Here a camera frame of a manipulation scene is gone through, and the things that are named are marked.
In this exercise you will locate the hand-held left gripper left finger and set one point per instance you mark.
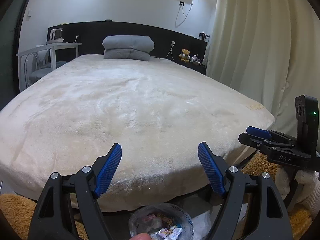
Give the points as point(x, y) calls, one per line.
point(108, 170)

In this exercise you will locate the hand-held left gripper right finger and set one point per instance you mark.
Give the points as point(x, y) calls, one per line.
point(211, 172)

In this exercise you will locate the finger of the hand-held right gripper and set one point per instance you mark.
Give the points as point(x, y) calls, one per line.
point(257, 131)
point(250, 139)

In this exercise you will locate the bin with clear liner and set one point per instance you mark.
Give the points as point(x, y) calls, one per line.
point(160, 220)

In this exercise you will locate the person's right forearm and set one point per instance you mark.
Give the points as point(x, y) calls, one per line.
point(308, 192)

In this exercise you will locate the person's left hand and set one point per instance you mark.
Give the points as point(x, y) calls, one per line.
point(141, 237)

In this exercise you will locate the white plastic sheet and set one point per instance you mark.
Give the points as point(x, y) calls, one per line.
point(200, 223)

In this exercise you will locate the bed with cream blanket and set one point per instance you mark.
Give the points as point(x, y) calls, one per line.
point(137, 110)

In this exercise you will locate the cream curtain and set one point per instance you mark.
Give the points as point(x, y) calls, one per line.
point(250, 42)

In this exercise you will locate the cluster of small bottles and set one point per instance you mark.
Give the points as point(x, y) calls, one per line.
point(198, 60)

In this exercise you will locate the orange shaggy rug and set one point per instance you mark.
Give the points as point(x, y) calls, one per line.
point(15, 210)

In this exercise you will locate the brown teddy bear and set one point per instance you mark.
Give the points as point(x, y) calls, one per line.
point(185, 55)

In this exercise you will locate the dark potted plant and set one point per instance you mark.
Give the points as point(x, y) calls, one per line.
point(203, 35)

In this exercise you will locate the grey chair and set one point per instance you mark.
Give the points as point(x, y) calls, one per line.
point(37, 73)

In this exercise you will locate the grey pillows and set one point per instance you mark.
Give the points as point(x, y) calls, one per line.
point(127, 46)

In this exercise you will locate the white desk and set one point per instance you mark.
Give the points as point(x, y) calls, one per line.
point(62, 45)

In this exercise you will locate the black headboard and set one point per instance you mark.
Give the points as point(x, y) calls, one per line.
point(162, 37)

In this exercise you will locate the white desktop appliance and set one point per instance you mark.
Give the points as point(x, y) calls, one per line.
point(56, 35)

